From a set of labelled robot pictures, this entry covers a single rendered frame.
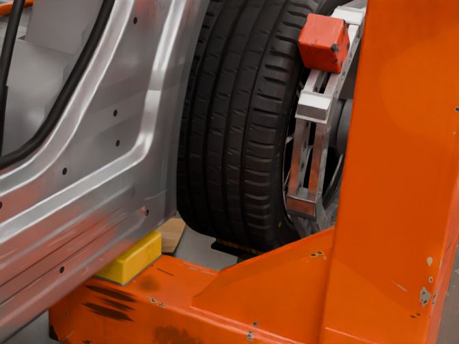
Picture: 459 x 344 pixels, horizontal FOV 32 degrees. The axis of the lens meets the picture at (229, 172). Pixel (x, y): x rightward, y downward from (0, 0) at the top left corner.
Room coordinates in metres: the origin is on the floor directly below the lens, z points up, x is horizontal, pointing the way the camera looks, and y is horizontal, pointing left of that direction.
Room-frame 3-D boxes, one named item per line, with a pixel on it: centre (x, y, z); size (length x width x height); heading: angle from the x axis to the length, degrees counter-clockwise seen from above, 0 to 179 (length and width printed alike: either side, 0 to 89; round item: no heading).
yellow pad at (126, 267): (1.29, 0.20, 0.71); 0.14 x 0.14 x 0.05; 66
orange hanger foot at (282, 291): (1.22, 0.05, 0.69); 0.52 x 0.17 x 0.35; 66
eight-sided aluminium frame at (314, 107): (1.69, -0.26, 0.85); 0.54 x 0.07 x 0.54; 156
